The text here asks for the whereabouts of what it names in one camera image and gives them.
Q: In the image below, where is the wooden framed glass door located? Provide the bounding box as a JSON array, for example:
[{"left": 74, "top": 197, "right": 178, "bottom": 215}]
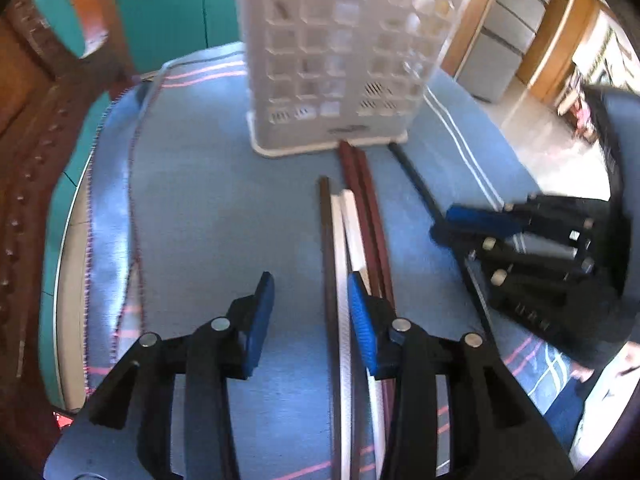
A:
[{"left": 440, "top": 0, "right": 506, "bottom": 78}]

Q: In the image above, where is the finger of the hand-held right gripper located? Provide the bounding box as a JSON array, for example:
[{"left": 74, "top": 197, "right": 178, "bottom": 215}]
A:
[
  {"left": 445, "top": 195, "right": 608, "bottom": 251},
  {"left": 430, "top": 225, "right": 601, "bottom": 306}
]

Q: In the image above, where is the dark brown chopstick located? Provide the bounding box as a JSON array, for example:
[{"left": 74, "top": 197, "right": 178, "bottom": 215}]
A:
[{"left": 318, "top": 175, "right": 346, "bottom": 480}]

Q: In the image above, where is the grey drawer cabinet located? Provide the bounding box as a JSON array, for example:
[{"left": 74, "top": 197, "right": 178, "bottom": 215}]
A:
[{"left": 457, "top": 0, "right": 556, "bottom": 106}]

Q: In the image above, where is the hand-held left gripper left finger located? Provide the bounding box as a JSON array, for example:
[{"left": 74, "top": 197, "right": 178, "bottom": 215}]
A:
[{"left": 87, "top": 271, "right": 276, "bottom": 480}]

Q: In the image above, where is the white plastic utensil basket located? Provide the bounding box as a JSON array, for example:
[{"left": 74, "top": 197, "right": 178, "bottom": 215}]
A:
[{"left": 235, "top": 0, "right": 478, "bottom": 160}]

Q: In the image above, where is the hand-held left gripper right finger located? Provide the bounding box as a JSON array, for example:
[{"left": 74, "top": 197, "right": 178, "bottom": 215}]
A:
[{"left": 346, "top": 271, "right": 576, "bottom": 480}]

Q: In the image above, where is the brown studded wooden chair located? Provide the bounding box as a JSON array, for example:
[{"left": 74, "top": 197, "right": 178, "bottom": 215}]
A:
[{"left": 0, "top": 0, "right": 138, "bottom": 461}]

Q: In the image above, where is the light wooden chopstick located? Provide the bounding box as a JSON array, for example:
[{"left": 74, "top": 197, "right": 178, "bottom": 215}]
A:
[
  {"left": 341, "top": 187, "right": 388, "bottom": 480},
  {"left": 330, "top": 195, "right": 353, "bottom": 480}
]

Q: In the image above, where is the blue striped tablecloth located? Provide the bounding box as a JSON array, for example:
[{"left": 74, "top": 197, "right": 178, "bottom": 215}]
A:
[{"left": 42, "top": 40, "right": 616, "bottom": 480}]

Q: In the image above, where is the black chopstick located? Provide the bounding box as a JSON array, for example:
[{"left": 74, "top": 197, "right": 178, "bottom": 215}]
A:
[{"left": 387, "top": 141, "right": 496, "bottom": 331}]

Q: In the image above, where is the red-brown chopstick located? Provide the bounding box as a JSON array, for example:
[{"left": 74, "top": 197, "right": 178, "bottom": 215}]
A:
[
  {"left": 339, "top": 141, "right": 386, "bottom": 296},
  {"left": 351, "top": 145, "right": 397, "bottom": 306}
]

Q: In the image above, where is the wooden door frame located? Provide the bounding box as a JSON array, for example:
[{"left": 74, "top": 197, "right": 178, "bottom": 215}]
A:
[{"left": 515, "top": 0, "right": 608, "bottom": 108}]

